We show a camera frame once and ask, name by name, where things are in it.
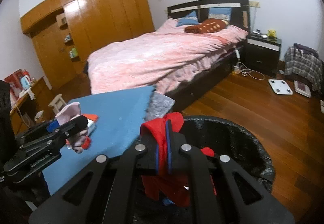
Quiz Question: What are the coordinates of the small white carton box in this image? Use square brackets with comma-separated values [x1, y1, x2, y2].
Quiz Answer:
[87, 119, 97, 136]

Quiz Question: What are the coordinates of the pink sock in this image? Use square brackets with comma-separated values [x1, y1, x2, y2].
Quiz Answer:
[55, 101, 92, 154]

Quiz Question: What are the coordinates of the red knitted cloth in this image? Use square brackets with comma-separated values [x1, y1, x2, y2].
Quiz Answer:
[140, 111, 217, 208]

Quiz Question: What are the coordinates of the orange bristly mat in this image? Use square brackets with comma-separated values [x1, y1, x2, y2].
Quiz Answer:
[82, 114, 99, 123]

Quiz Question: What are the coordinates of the black lined trash bin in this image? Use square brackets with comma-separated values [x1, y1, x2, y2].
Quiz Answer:
[134, 115, 276, 224]

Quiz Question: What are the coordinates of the small white stool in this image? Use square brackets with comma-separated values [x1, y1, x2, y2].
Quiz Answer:
[48, 94, 66, 114]

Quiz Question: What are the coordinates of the wooden side desk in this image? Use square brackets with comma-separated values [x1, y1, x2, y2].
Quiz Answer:
[11, 77, 54, 135]

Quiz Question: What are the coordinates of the blue table mat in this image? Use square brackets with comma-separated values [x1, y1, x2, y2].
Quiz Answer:
[42, 86, 155, 195]

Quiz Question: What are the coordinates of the light blue kettle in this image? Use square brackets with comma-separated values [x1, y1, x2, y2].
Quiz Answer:
[20, 75, 32, 90]

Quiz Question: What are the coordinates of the red gift bag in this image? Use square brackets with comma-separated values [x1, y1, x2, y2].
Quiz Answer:
[4, 69, 30, 101]

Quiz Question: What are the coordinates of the bed with pink duvet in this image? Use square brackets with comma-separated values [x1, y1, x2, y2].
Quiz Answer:
[87, 19, 248, 94]

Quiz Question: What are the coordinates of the wooden wardrobe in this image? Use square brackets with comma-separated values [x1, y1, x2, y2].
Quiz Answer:
[20, 0, 154, 88]

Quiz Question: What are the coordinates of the left blue pillow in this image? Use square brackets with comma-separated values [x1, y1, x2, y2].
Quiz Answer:
[176, 10, 199, 27]

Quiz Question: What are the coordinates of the blue pillow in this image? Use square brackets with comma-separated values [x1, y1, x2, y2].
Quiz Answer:
[176, 10, 199, 27]
[208, 7, 232, 23]

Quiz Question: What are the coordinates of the brown dotted pillow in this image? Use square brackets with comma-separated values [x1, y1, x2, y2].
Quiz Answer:
[184, 19, 228, 33]

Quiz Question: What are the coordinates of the black white nightstand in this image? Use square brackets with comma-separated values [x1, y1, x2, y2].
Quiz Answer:
[244, 33, 282, 77]

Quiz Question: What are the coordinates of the white bathroom scale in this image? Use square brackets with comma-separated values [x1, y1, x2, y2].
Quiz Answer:
[268, 79, 293, 95]

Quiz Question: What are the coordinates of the right blue pillow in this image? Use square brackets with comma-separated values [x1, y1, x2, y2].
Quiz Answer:
[208, 7, 232, 23]

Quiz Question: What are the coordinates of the dark wooden headboard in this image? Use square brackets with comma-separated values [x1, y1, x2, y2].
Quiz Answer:
[167, 0, 251, 33]

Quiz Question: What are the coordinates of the yellow plush toy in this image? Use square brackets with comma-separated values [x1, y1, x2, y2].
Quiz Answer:
[267, 29, 277, 40]

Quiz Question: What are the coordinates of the small red white scale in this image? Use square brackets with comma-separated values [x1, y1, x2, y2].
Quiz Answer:
[294, 80, 311, 98]

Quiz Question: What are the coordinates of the plaid shirt on chair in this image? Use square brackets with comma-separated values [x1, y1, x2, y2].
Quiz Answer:
[284, 43, 323, 92]

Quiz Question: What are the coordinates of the white charger cable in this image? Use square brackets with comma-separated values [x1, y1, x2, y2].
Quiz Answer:
[232, 49, 266, 81]

